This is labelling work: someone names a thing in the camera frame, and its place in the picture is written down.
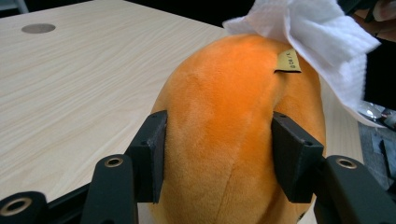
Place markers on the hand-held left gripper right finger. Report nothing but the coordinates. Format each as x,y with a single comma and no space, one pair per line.
295,155

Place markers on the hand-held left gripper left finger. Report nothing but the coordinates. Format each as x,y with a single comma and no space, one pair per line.
149,149

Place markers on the white wet wipe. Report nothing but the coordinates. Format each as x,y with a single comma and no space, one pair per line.
323,40

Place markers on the orange plush toy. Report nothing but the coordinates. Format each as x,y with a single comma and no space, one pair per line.
224,124

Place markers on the shiny silver object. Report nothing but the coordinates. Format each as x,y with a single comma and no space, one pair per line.
372,110

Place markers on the grey round table grommet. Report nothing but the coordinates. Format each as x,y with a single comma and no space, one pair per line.
38,28

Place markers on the white metal stand frame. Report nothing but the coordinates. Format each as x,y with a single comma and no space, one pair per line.
12,4

